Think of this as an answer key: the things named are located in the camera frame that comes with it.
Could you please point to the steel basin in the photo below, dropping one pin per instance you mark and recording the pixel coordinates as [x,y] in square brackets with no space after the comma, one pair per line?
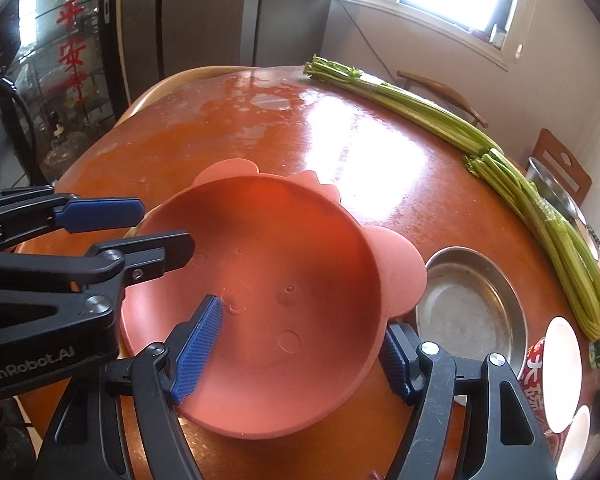
[550,190]

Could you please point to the curved-back wooden chair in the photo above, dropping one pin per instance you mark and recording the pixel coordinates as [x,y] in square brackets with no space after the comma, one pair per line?
[430,78]

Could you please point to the pink eared plate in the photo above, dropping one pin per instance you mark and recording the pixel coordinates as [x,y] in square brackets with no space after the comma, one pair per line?
[290,260]

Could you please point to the glass door cabinet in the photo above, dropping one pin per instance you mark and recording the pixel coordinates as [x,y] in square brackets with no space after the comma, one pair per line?
[45,125]

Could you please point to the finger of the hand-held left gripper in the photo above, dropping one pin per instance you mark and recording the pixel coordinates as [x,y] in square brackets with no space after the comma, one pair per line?
[100,212]
[150,255]

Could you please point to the steel refrigerator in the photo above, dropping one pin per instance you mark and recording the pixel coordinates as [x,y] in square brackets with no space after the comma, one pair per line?
[190,20]

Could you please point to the red paper door decoration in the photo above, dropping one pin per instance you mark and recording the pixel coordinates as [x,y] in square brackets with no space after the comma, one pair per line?
[72,55]

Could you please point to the small windowsill box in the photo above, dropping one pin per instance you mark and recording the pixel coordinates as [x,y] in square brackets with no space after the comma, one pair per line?
[498,36]

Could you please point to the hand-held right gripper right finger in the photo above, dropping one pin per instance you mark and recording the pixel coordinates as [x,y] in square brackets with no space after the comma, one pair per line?
[397,365]

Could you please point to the white foam bowl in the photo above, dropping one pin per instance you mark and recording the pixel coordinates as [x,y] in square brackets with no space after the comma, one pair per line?
[577,435]

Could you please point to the long celery bundle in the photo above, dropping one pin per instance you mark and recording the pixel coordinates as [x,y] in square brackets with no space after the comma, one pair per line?
[420,105]

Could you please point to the red instant noodle bowl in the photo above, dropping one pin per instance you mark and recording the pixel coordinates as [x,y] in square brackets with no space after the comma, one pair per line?
[560,370]

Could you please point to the wrapped celery bundle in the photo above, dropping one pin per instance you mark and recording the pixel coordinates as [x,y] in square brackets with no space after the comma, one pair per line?
[555,240]

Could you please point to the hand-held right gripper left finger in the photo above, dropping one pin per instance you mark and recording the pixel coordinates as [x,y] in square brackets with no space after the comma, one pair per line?
[200,350]

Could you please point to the orange wooden chair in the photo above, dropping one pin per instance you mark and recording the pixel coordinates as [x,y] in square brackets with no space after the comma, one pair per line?
[555,155]

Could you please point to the round steel pan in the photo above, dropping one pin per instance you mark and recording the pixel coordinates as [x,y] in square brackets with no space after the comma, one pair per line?
[465,310]

